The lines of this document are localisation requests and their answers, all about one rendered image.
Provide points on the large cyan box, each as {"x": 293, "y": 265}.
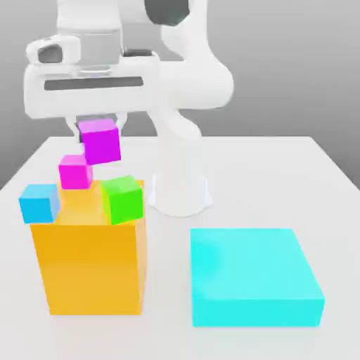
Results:
{"x": 253, "y": 278}

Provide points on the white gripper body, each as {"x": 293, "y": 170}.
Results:
{"x": 92, "y": 98}

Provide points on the small magenta cube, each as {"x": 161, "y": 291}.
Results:
{"x": 74, "y": 173}

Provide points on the large orange box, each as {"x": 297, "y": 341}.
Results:
{"x": 90, "y": 267}

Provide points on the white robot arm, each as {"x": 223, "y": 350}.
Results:
{"x": 194, "y": 84}

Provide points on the small purple cube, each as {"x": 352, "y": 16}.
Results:
{"x": 101, "y": 143}

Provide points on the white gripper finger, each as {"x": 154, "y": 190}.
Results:
{"x": 72, "y": 126}
{"x": 121, "y": 121}

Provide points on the small blue cube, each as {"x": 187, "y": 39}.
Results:
{"x": 38, "y": 204}

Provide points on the small green cube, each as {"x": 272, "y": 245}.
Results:
{"x": 125, "y": 200}

